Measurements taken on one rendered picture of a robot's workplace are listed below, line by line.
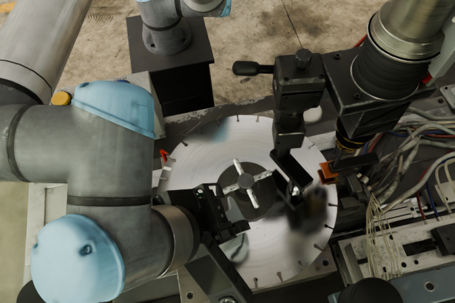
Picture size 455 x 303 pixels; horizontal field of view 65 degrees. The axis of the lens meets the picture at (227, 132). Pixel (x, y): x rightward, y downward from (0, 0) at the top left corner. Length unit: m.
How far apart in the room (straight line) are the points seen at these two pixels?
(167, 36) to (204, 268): 0.77
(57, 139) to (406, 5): 0.32
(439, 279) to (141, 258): 0.41
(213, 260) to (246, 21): 1.93
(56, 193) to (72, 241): 0.51
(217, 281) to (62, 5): 0.38
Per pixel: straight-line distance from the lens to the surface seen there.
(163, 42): 1.11
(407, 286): 0.58
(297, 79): 0.42
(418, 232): 0.82
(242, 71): 0.47
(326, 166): 0.68
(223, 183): 0.67
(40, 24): 0.47
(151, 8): 1.03
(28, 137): 0.35
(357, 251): 0.77
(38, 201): 0.83
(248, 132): 0.72
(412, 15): 0.37
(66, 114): 0.35
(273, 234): 0.65
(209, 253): 0.45
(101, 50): 2.29
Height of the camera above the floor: 1.58
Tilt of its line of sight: 61 degrees down
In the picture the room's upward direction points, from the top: 5 degrees counter-clockwise
